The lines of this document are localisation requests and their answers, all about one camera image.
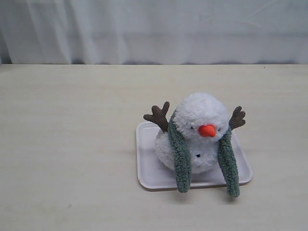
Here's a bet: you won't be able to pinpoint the teal fuzzy scarf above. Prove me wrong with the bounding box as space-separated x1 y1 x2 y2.
168 114 240 197

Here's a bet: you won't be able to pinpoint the white plush snowman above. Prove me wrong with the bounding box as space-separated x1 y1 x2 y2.
143 92 246 174

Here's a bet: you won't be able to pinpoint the white plastic tray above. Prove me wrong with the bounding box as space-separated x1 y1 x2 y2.
136 122 253 191

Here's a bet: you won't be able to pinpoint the white curtain backdrop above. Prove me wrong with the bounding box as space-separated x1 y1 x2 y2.
0 0 308 64

